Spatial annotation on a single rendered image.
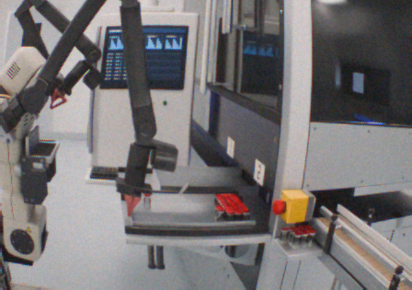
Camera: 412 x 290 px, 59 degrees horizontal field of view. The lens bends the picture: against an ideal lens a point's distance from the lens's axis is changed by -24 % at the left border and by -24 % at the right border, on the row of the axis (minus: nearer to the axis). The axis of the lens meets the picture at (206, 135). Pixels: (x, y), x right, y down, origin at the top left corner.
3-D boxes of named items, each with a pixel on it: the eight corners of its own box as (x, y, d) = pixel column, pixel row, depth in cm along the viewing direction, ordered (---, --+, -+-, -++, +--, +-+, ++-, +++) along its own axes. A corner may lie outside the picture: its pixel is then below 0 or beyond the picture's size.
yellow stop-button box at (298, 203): (301, 213, 117) (305, 188, 116) (310, 221, 110) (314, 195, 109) (276, 214, 116) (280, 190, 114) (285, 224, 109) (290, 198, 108)
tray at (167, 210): (232, 203, 150) (233, 193, 149) (254, 231, 125) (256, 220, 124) (127, 202, 143) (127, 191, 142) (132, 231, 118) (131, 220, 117)
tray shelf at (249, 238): (235, 177, 190) (235, 172, 190) (294, 238, 123) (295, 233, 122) (118, 173, 180) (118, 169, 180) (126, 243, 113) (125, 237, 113)
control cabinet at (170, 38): (184, 162, 234) (195, 9, 220) (189, 172, 216) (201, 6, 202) (89, 157, 226) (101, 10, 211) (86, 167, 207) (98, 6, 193)
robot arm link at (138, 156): (130, 137, 122) (131, 142, 116) (154, 143, 123) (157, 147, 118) (125, 163, 123) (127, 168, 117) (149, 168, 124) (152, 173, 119)
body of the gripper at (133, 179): (152, 197, 120) (156, 170, 119) (115, 189, 117) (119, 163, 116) (149, 190, 126) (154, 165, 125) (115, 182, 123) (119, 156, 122)
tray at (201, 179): (239, 175, 185) (240, 167, 184) (258, 194, 160) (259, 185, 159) (153, 174, 178) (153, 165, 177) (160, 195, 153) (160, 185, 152)
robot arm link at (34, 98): (105, -29, 110) (105, -34, 101) (141, -10, 114) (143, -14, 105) (23, 99, 113) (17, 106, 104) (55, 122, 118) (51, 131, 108)
